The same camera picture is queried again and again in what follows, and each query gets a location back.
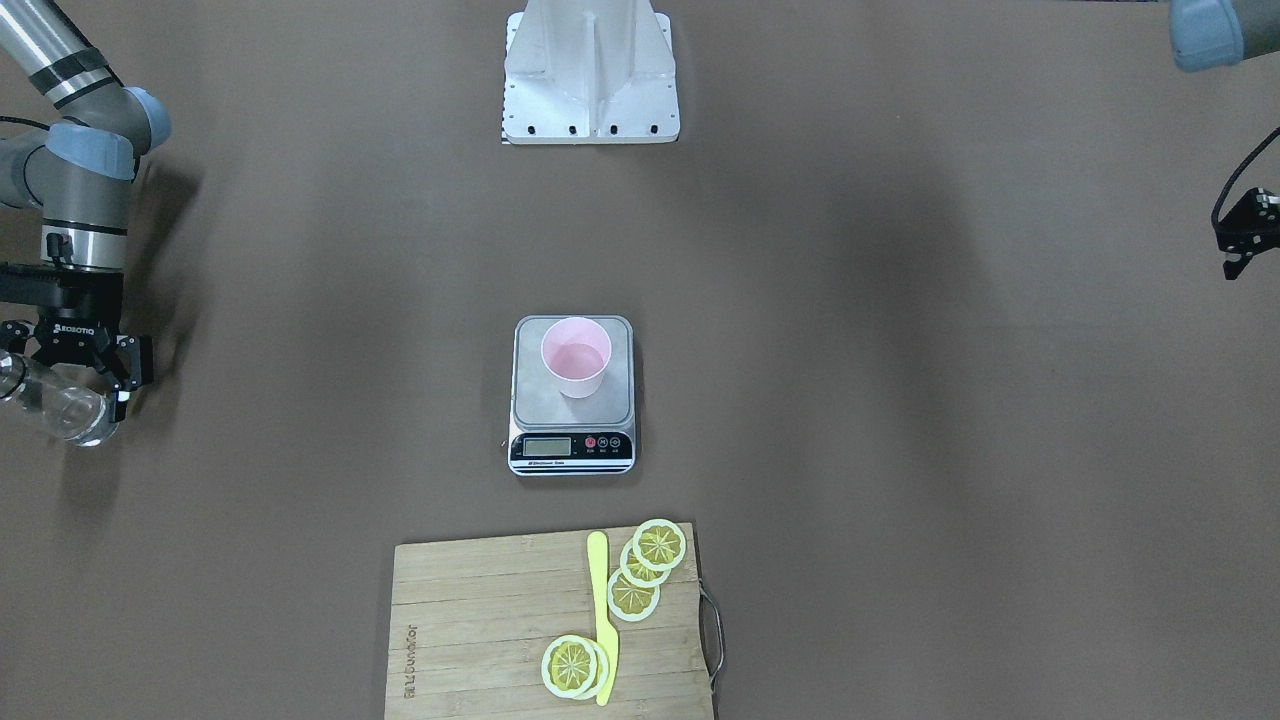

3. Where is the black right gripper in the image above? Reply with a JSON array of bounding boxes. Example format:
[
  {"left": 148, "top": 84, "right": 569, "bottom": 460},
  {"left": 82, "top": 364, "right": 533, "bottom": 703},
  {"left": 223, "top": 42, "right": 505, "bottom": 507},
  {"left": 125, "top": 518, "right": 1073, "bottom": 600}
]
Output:
[{"left": 0, "top": 263, "right": 154, "bottom": 423}]

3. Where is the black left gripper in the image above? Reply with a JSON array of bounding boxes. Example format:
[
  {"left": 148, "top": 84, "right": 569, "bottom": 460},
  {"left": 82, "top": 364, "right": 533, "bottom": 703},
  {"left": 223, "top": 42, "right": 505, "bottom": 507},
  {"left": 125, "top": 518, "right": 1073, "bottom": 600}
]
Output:
[{"left": 1213, "top": 187, "right": 1279, "bottom": 281}]

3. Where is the pink plastic cup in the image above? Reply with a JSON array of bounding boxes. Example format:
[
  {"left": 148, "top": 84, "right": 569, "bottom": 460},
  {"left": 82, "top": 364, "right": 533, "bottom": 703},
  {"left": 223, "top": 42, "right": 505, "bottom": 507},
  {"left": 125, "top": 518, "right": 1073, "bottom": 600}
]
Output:
[{"left": 540, "top": 316, "right": 612, "bottom": 398}]

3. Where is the wooden cutting board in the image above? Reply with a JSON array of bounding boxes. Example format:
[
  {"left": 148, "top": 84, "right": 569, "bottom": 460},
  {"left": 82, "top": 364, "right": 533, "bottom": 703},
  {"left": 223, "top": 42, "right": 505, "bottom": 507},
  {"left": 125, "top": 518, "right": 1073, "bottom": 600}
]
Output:
[{"left": 383, "top": 521, "right": 723, "bottom": 719}]

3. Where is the clear glass sauce bottle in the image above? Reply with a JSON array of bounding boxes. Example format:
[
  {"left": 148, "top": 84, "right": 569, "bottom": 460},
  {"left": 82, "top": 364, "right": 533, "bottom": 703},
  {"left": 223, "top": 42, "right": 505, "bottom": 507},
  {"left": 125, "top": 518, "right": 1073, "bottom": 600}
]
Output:
[{"left": 1, "top": 351, "right": 116, "bottom": 447}]

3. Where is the lemon slice toy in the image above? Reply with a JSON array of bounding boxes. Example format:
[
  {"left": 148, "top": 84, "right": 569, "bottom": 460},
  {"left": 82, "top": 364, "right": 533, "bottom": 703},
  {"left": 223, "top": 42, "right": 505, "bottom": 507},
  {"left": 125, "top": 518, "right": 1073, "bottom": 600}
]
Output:
[
  {"left": 605, "top": 569, "right": 660, "bottom": 623},
  {"left": 631, "top": 518, "right": 689, "bottom": 571},
  {"left": 620, "top": 539, "right": 671, "bottom": 589},
  {"left": 540, "top": 634, "right": 609, "bottom": 700}
]

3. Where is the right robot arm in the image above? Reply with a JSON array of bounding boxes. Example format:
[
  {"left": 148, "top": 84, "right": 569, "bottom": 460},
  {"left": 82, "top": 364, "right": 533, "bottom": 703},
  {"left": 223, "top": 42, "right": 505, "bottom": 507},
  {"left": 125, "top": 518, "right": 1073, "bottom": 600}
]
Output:
[{"left": 1, "top": 1, "right": 172, "bottom": 425}]

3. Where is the silver kitchen scale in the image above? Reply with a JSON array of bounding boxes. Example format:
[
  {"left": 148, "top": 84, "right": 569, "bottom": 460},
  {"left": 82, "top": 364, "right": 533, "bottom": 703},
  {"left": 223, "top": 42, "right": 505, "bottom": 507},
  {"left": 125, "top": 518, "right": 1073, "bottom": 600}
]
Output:
[{"left": 507, "top": 314, "right": 637, "bottom": 477}]

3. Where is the yellow plastic knife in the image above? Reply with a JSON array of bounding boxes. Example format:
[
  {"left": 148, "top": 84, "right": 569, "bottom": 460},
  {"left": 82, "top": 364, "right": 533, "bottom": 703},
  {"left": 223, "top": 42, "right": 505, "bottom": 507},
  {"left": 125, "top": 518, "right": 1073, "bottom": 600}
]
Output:
[{"left": 586, "top": 530, "right": 620, "bottom": 707}]

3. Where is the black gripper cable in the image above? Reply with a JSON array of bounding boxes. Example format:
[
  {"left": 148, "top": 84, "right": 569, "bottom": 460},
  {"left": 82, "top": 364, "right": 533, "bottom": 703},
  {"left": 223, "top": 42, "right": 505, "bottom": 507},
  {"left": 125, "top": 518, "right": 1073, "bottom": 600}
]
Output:
[{"left": 1210, "top": 126, "right": 1280, "bottom": 236}]

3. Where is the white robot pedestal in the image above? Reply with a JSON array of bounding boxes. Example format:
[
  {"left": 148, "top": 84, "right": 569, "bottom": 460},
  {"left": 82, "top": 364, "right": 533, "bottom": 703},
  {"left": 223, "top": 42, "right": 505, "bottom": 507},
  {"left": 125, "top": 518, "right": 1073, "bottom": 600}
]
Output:
[{"left": 500, "top": 1, "right": 681, "bottom": 146}]

